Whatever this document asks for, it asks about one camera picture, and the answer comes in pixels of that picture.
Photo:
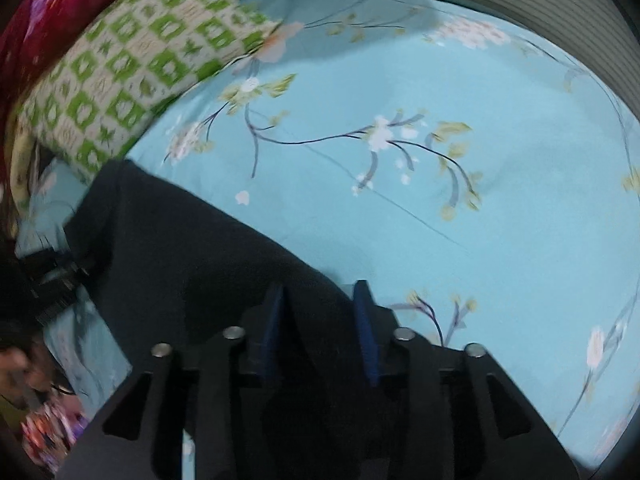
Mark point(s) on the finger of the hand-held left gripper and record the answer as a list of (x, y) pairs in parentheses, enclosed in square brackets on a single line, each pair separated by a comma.
[(50, 275)]

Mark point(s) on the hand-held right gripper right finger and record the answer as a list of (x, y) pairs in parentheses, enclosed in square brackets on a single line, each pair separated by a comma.
[(363, 330)]

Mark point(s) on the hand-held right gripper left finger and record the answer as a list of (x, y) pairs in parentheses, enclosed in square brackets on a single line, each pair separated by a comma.
[(272, 330)]

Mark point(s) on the black pants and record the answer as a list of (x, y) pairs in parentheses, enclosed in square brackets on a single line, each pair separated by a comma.
[(200, 260)]

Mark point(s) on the person's left hand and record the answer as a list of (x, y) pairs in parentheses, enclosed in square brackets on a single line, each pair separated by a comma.
[(17, 365)]

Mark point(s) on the colourful printed cloth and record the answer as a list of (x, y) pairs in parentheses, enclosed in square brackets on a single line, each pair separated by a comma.
[(50, 430)]

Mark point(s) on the light blue floral bed sheet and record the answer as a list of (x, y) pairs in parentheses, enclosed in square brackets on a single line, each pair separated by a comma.
[(425, 160)]

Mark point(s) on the green white checkered pillow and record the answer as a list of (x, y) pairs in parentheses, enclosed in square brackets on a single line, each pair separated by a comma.
[(135, 70)]

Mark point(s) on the red floral blanket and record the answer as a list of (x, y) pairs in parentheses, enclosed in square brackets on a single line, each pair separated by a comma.
[(35, 25)]

